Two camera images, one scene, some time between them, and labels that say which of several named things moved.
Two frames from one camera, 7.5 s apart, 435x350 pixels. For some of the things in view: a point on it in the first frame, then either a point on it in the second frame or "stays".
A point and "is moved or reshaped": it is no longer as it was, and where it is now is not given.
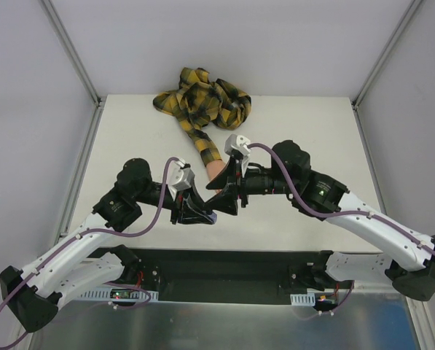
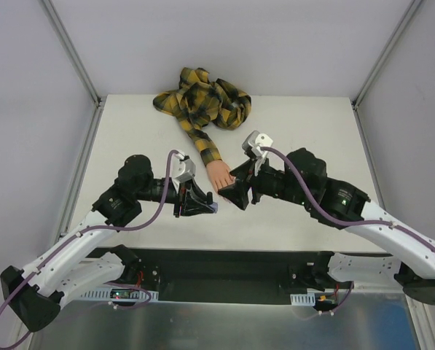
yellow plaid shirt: [200, 103] stays
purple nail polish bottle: [213, 217] is moved or reshaped
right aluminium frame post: [385, 53] stays
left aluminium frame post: [72, 50] stays
